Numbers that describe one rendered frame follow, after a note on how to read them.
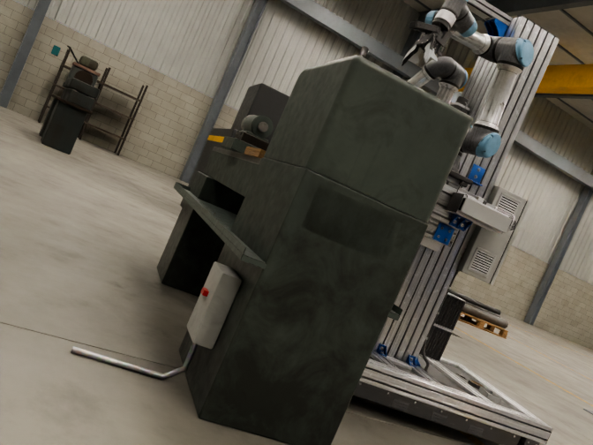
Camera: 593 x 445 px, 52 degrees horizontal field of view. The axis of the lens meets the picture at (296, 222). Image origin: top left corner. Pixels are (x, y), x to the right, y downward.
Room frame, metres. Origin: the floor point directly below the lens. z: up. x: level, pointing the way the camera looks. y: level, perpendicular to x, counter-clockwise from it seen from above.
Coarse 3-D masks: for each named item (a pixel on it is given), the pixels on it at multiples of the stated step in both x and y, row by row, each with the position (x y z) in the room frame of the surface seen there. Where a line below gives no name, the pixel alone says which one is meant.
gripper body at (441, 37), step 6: (432, 24) 2.39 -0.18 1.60; (438, 24) 2.37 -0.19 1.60; (444, 24) 2.34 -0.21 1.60; (444, 30) 2.38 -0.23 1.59; (426, 36) 2.35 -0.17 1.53; (438, 36) 2.34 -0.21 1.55; (444, 36) 2.37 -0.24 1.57; (420, 42) 2.36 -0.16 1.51; (426, 42) 2.33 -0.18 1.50; (438, 42) 2.35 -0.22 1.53; (444, 42) 2.36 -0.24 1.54; (438, 48) 2.36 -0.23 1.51
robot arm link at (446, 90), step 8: (456, 64) 3.33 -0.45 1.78; (456, 72) 3.33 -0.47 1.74; (464, 72) 3.37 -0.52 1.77; (440, 80) 3.39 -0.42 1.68; (448, 80) 3.35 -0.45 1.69; (456, 80) 3.35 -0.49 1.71; (464, 80) 3.39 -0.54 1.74; (440, 88) 3.39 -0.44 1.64; (448, 88) 3.36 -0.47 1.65; (456, 88) 3.36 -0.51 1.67; (440, 96) 3.37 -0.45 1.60; (448, 96) 3.37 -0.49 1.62
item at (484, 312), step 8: (456, 296) 10.76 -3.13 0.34; (464, 296) 10.85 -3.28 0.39; (472, 304) 10.85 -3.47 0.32; (480, 304) 10.98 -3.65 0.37; (464, 312) 10.51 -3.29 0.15; (472, 312) 10.52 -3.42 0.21; (480, 312) 10.60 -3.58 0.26; (488, 312) 10.95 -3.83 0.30; (496, 312) 11.13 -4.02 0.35; (488, 320) 10.68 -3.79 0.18; (496, 320) 10.74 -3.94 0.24; (504, 320) 10.86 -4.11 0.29
